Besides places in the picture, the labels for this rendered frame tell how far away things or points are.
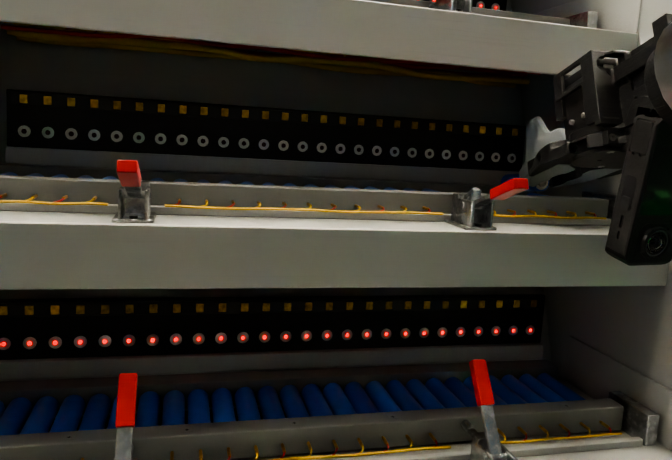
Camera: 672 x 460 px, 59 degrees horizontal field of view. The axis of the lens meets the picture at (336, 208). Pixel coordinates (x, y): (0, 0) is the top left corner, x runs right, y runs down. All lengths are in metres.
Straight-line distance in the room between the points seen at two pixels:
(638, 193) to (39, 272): 0.42
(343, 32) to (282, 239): 0.19
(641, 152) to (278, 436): 0.34
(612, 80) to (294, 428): 0.37
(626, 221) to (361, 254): 0.20
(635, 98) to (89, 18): 0.42
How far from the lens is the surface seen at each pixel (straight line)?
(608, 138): 0.50
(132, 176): 0.39
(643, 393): 0.63
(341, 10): 0.52
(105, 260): 0.43
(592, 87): 0.52
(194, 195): 0.48
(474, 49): 0.56
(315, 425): 0.50
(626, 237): 0.50
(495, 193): 0.46
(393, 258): 0.46
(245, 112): 0.62
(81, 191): 0.49
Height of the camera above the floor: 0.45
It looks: 14 degrees up
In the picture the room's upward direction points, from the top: 2 degrees counter-clockwise
